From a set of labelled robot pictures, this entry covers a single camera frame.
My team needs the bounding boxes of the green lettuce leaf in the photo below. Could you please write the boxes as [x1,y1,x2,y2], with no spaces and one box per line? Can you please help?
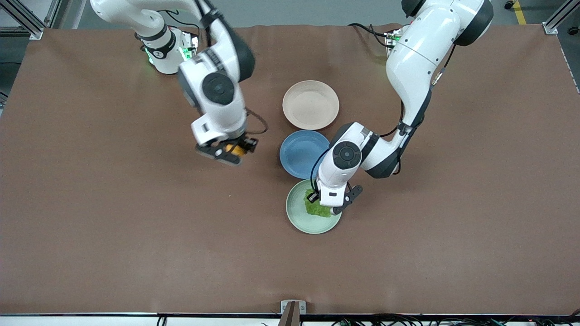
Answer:
[304,188,334,219]

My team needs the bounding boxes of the pale green plate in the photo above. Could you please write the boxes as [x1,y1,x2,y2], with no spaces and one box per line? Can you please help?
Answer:
[285,179,343,235]

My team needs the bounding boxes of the blue plate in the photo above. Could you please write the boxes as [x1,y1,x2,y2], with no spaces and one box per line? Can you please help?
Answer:
[279,130,332,180]

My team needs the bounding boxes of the beige plate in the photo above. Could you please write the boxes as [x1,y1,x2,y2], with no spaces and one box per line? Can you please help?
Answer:
[282,80,340,131]

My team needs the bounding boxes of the brown table cover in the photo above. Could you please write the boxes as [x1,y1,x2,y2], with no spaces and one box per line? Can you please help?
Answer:
[0,23,580,316]

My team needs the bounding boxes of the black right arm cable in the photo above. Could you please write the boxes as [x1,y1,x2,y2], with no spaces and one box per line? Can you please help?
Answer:
[246,108,269,135]

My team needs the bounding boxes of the small metal bracket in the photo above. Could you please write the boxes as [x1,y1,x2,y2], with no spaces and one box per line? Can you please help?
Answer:
[280,300,307,315]

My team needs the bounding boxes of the black right base cable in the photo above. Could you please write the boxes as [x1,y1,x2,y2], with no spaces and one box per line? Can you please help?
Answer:
[161,8,203,48]

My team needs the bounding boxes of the black base cable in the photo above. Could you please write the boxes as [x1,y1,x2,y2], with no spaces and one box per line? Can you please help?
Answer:
[161,8,203,48]
[348,23,399,48]

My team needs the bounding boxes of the brown mounting post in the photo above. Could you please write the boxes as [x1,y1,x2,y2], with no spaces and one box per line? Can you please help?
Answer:
[278,301,300,326]

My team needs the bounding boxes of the black left base cable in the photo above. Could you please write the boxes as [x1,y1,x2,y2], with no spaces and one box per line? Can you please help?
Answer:
[348,23,399,48]

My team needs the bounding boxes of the aluminium frame profile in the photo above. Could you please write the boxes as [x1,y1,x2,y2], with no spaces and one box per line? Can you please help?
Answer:
[544,0,580,35]
[0,0,64,40]

